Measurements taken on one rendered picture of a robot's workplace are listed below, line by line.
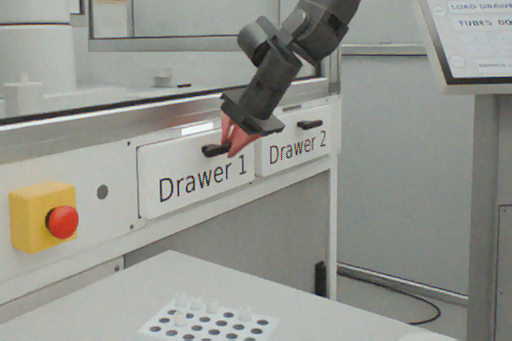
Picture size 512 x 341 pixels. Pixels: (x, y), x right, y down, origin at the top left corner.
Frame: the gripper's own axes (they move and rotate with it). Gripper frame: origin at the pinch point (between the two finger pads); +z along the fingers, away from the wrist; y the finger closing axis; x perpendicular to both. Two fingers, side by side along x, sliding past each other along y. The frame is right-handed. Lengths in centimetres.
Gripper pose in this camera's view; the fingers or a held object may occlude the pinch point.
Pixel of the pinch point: (228, 150)
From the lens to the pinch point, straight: 95.4
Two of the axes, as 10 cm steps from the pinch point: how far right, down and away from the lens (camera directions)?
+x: -6.5, 0.9, -7.6
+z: -4.2, 7.8, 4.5
